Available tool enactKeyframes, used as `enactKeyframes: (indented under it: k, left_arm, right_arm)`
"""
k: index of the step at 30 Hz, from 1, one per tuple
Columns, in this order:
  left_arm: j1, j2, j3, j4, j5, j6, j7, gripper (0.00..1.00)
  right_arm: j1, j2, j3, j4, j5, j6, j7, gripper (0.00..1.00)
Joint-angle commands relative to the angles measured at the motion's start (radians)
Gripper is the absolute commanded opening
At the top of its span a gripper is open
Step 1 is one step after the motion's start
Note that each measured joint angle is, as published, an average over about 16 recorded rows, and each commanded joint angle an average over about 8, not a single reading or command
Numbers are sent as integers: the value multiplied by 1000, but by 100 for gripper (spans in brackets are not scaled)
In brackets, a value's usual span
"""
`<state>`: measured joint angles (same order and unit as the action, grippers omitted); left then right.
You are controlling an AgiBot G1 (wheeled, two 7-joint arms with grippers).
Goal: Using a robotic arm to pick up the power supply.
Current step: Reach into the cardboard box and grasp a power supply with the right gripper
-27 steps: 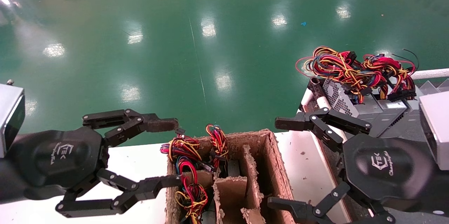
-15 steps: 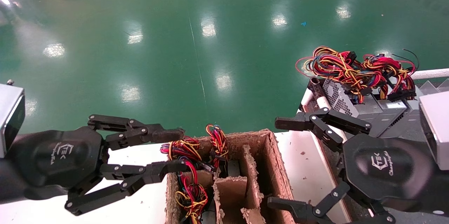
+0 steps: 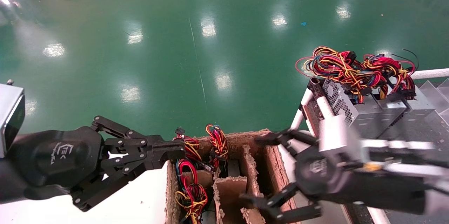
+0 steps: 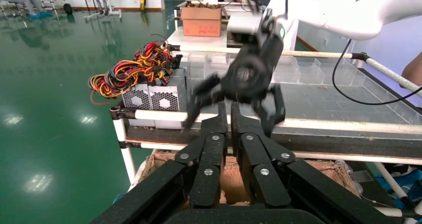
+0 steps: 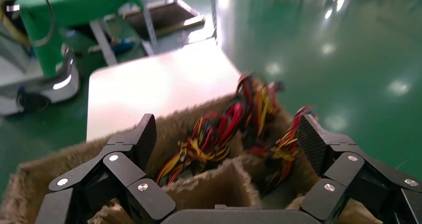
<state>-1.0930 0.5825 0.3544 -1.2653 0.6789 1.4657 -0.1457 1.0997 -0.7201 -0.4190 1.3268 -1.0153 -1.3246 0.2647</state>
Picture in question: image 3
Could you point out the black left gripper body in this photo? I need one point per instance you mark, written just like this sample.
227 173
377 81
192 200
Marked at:
52 157

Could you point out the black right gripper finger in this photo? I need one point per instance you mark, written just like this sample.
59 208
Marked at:
277 203
270 139

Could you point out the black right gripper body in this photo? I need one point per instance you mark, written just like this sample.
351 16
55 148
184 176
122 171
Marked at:
317 171

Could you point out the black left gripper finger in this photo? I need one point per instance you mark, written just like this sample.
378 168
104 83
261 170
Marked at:
105 185
119 129

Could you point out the grey metal power supply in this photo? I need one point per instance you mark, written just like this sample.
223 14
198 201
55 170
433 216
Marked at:
382 115
419 106
233 168

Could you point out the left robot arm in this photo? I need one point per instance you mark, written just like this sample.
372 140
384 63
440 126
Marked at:
8 182

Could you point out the brown cardboard box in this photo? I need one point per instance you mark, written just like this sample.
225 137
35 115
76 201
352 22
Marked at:
245 138

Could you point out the cardboard divider insert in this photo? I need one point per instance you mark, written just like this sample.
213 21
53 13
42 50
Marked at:
228 196

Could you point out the perforated silver power supply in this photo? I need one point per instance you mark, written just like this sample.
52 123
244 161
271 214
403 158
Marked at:
338 101

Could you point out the clear plastic divider tray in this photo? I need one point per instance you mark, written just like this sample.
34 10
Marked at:
433 92

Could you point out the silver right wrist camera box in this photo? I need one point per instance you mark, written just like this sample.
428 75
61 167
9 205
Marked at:
336 133

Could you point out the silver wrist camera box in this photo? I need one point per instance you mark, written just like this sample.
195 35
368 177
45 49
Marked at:
336 133
8 112

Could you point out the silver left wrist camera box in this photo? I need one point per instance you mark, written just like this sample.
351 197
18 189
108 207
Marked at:
8 112

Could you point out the white pipe rack frame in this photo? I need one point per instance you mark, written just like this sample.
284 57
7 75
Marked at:
431 73

